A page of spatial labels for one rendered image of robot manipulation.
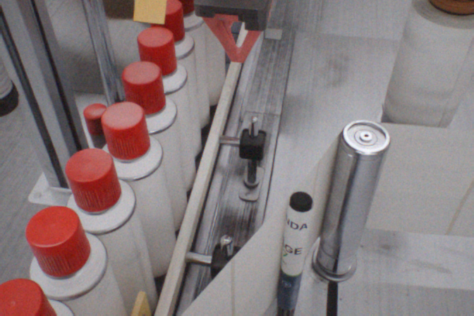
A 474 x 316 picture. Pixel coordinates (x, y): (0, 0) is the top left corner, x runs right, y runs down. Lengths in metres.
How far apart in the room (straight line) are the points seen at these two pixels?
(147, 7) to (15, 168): 0.34
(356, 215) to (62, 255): 0.24
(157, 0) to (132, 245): 0.23
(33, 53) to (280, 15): 0.55
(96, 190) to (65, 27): 0.65
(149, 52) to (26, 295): 0.24
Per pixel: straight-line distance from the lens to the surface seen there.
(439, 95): 0.62
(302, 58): 0.79
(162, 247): 0.50
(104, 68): 0.58
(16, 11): 0.52
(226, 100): 0.66
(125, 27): 0.96
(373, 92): 0.75
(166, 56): 0.47
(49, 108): 0.59
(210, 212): 0.59
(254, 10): 0.47
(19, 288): 0.33
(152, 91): 0.43
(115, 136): 0.40
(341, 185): 0.43
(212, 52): 0.64
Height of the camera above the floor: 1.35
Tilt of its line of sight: 46 degrees down
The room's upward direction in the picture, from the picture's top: straight up
